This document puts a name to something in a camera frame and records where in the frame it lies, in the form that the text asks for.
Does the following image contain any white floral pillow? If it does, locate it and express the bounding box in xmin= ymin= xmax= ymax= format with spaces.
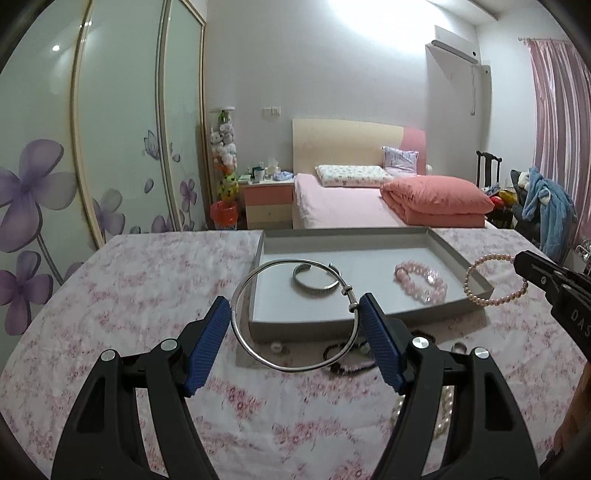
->
xmin=315 ymin=165 xmax=393 ymax=188

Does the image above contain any tube of plush toys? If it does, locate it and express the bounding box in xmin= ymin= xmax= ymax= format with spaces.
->
xmin=210 ymin=107 xmax=241 ymax=202

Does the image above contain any wide silver cuff bracelet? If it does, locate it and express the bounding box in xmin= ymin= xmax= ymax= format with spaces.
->
xmin=292 ymin=262 xmax=340 ymax=292

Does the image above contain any pink pearl bracelet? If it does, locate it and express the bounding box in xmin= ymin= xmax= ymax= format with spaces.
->
xmin=463 ymin=254 xmax=529 ymax=308

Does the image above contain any person's right forearm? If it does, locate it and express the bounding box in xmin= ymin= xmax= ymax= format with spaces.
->
xmin=555 ymin=362 xmax=591 ymax=457

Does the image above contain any pink chunky bead bracelet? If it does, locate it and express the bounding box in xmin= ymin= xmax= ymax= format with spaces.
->
xmin=394 ymin=261 xmax=448 ymax=305

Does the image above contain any white air conditioner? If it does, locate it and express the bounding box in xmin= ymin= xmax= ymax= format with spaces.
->
xmin=425 ymin=25 xmax=481 ymax=63

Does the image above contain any grey shallow tray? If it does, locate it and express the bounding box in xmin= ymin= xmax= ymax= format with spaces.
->
xmin=248 ymin=227 xmax=495 ymax=343

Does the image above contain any white pearl bracelet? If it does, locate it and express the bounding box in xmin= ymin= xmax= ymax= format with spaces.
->
xmin=390 ymin=385 xmax=455 ymax=439

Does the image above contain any purple patterned pillow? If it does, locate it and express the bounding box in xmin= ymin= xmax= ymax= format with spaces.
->
xmin=381 ymin=146 xmax=420 ymax=175

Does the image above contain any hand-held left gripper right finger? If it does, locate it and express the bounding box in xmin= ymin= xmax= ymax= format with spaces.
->
xmin=359 ymin=292 xmax=541 ymax=480

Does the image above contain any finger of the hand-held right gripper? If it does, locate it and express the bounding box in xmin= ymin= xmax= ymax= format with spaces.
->
xmin=514 ymin=250 xmax=575 ymax=301

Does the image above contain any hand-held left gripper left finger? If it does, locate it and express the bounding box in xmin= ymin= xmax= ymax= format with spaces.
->
xmin=51 ymin=295 xmax=232 ymax=480

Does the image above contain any dark wooden chair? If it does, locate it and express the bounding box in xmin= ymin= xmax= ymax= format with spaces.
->
xmin=475 ymin=150 xmax=502 ymax=190

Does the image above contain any black bead bracelet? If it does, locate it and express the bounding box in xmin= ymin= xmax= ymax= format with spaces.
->
xmin=322 ymin=339 xmax=379 ymax=376

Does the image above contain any pink floral tablecloth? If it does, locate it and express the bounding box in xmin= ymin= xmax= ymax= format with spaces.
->
xmin=0 ymin=228 xmax=591 ymax=480

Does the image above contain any flower print sliding wardrobe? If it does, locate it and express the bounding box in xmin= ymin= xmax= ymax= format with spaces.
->
xmin=0 ymin=0 xmax=207 ymax=324

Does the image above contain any bed with pink sheet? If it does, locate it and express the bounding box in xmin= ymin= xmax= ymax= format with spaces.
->
xmin=294 ymin=173 xmax=498 ymax=230

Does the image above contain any pink and beige nightstand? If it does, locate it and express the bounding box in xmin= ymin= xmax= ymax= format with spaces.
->
xmin=243 ymin=180 xmax=295 ymax=229

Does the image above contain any thin silver bangle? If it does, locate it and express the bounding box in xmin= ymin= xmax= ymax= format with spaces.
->
xmin=229 ymin=259 xmax=370 ymax=373

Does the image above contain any pink curtain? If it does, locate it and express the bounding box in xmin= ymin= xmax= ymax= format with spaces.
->
xmin=526 ymin=39 xmax=591 ymax=259

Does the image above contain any red trash bin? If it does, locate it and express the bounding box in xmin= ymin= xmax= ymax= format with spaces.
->
xmin=210 ymin=200 xmax=239 ymax=230

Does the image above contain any blue hanging garment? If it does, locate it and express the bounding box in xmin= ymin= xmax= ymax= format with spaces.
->
xmin=522 ymin=166 xmax=578 ymax=261

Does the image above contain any folded pink quilt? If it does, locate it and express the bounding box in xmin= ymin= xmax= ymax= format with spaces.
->
xmin=380 ymin=176 xmax=495 ymax=228

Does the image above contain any pile of colourful clothes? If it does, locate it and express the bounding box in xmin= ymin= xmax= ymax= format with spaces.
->
xmin=480 ymin=185 xmax=520 ymax=214

